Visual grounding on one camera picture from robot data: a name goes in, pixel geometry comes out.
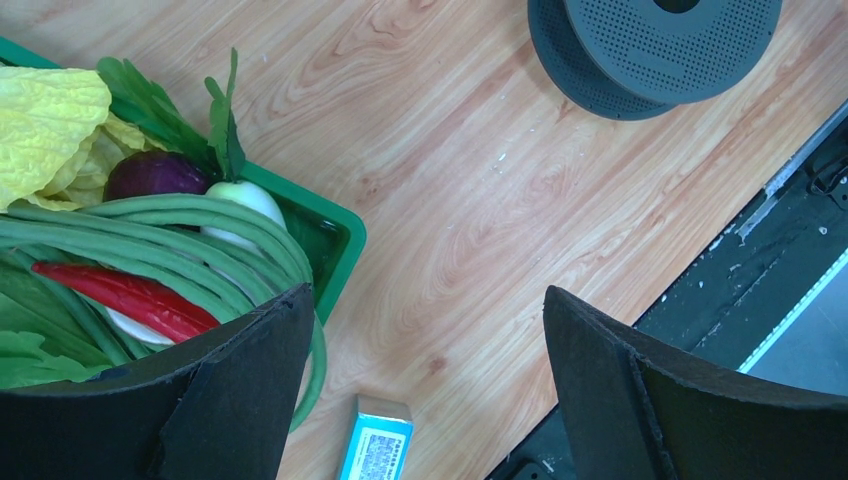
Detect yellow white cabbage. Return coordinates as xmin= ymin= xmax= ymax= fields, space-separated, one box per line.
xmin=1 ymin=66 xmax=163 ymax=211

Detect white radish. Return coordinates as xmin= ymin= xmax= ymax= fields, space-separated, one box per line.
xmin=106 ymin=182 xmax=286 ymax=348

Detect red chili pepper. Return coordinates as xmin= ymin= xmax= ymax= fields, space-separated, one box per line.
xmin=31 ymin=261 xmax=219 ymax=346

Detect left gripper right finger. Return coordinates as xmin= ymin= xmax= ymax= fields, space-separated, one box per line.
xmin=543 ymin=286 xmax=847 ymax=479

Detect teal rectangular box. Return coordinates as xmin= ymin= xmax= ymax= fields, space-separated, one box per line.
xmin=338 ymin=393 xmax=414 ymax=480

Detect dark grey cable spool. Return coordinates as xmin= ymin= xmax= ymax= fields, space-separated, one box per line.
xmin=527 ymin=0 xmax=782 ymax=121

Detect green long beans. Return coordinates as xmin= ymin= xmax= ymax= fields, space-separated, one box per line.
xmin=0 ymin=193 xmax=329 ymax=433

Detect green plastic tray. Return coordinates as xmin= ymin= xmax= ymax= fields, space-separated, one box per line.
xmin=1 ymin=45 xmax=365 ymax=321

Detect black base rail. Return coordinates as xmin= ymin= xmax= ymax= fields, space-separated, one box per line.
xmin=492 ymin=106 xmax=847 ymax=479

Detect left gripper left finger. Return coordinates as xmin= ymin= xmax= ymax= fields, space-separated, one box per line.
xmin=1 ymin=284 xmax=314 ymax=479

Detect green leafy vegetable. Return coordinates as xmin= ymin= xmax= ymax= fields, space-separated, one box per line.
xmin=96 ymin=49 xmax=247 ymax=182

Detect purple onion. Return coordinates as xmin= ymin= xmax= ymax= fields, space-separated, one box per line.
xmin=103 ymin=150 xmax=212 ymax=201

